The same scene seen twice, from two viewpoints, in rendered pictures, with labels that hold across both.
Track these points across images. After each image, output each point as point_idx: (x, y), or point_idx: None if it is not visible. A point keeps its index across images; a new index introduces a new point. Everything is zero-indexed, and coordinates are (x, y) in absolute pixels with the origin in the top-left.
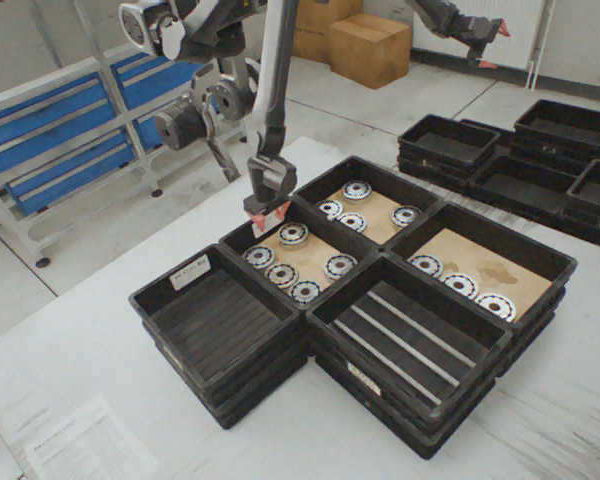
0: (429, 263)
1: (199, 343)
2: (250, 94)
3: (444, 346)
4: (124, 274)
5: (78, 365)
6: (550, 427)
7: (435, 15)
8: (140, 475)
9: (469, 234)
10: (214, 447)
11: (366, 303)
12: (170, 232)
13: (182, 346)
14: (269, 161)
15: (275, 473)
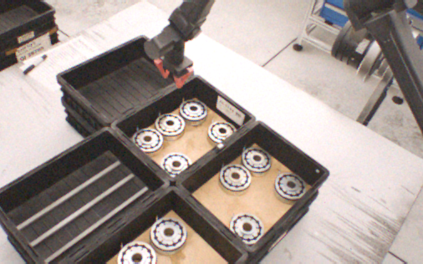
0: (170, 236)
1: (115, 85)
2: (351, 48)
3: (74, 238)
4: (211, 54)
5: None
6: None
7: None
8: (48, 83)
9: None
10: (57, 114)
11: (137, 187)
12: (258, 73)
13: (114, 77)
14: (163, 28)
15: (29, 146)
